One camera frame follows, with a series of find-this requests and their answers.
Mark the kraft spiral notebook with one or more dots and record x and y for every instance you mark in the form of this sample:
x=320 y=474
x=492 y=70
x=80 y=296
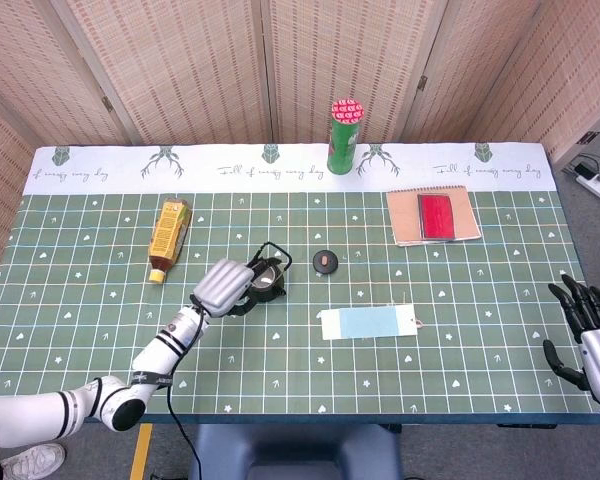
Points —
x=402 y=220

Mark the white sneaker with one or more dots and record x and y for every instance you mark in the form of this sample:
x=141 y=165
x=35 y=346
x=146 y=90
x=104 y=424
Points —
x=32 y=462

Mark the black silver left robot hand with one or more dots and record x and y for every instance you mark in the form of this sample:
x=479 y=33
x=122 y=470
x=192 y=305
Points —
x=222 y=287

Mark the white blue paper tag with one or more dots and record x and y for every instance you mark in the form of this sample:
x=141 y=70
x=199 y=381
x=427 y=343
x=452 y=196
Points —
x=365 y=322

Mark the green chips can red lid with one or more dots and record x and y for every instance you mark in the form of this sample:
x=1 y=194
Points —
x=342 y=150

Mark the green grid tablecloth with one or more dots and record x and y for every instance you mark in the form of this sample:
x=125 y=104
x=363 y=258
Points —
x=80 y=300

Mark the red pack in clear wrap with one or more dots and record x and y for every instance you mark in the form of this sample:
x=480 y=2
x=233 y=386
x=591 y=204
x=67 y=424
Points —
x=436 y=216

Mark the yellow label tea bottle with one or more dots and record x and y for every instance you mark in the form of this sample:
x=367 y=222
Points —
x=169 y=235

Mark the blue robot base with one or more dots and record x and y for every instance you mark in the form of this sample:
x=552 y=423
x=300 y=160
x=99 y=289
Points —
x=295 y=450

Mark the bamboo folding screen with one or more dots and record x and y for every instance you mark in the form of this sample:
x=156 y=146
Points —
x=190 y=65

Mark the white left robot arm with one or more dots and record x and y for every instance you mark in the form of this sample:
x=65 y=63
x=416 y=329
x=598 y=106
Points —
x=155 y=357

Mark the black cast iron teapot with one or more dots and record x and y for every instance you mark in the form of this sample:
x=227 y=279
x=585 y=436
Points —
x=275 y=294

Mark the black teapot lid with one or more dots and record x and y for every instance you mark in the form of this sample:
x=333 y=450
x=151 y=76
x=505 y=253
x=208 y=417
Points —
x=326 y=262

